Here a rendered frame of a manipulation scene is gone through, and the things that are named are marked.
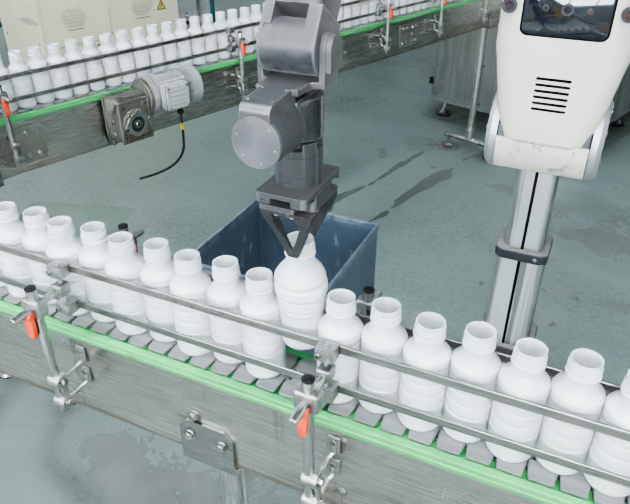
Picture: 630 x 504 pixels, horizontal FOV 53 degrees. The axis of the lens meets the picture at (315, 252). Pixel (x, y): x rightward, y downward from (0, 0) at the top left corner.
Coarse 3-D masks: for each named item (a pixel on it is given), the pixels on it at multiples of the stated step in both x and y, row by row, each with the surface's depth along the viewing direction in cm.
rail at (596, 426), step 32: (32, 256) 100; (128, 288) 93; (128, 320) 97; (256, 320) 85; (224, 352) 91; (352, 352) 80; (448, 384) 76; (608, 384) 75; (416, 416) 81; (576, 416) 70; (512, 448) 76; (608, 480) 72
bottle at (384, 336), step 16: (384, 304) 81; (400, 304) 79; (384, 320) 78; (400, 320) 80; (368, 336) 80; (384, 336) 79; (400, 336) 80; (368, 352) 81; (384, 352) 79; (400, 352) 80; (368, 368) 82; (384, 368) 81; (368, 384) 83; (384, 384) 82
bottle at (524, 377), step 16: (528, 352) 75; (544, 352) 73; (512, 368) 74; (528, 368) 72; (544, 368) 72; (496, 384) 76; (512, 384) 73; (528, 384) 72; (544, 384) 73; (528, 400) 73; (544, 400) 74; (496, 416) 77; (512, 416) 75; (528, 416) 74; (496, 432) 77; (512, 432) 76; (528, 432) 75; (496, 448) 78
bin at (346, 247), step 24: (240, 216) 146; (336, 216) 145; (216, 240) 138; (240, 240) 148; (264, 240) 157; (336, 240) 148; (360, 240) 145; (240, 264) 151; (264, 264) 161; (336, 264) 151; (360, 264) 136; (336, 288) 125; (360, 288) 140
